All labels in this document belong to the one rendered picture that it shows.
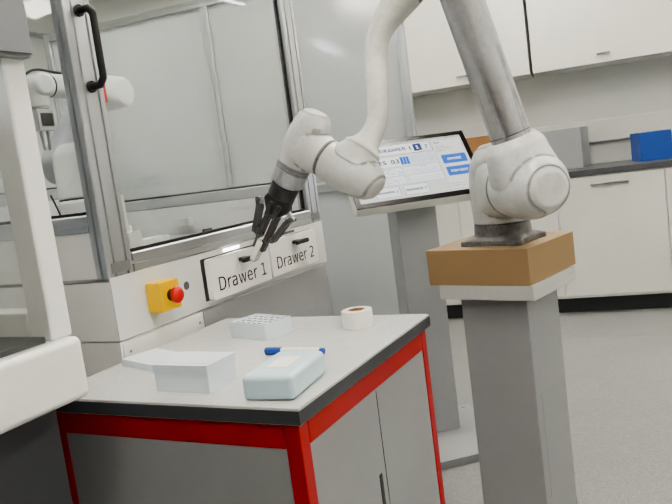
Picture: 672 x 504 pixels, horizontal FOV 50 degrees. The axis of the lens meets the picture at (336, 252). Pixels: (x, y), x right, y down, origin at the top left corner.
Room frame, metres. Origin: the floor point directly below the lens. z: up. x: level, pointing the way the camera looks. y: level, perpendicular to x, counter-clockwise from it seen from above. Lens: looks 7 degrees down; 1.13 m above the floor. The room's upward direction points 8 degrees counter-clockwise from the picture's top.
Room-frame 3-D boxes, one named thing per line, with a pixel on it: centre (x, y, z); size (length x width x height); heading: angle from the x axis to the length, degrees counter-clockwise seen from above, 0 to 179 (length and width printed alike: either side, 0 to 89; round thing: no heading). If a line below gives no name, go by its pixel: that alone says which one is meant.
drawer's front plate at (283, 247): (2.29, 0.14, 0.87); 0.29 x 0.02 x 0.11; 152
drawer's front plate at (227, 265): (2.00, 0.27, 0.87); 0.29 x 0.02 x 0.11; 152
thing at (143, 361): (1.51, 0.42, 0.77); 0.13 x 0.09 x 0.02; 44
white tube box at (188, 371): (1.30, 0.29, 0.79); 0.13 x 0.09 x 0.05; 61
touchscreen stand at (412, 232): (2.74, -0.32, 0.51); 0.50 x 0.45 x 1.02; 13
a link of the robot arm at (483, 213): (1.99, -0.47, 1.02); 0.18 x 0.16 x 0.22; 9
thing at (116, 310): (2.27, 0.69, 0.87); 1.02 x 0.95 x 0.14; 152
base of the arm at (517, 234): (2.01, -0.48, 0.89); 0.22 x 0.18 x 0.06; 139
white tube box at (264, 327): (1.66, 0.20, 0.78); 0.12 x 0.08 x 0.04; 47
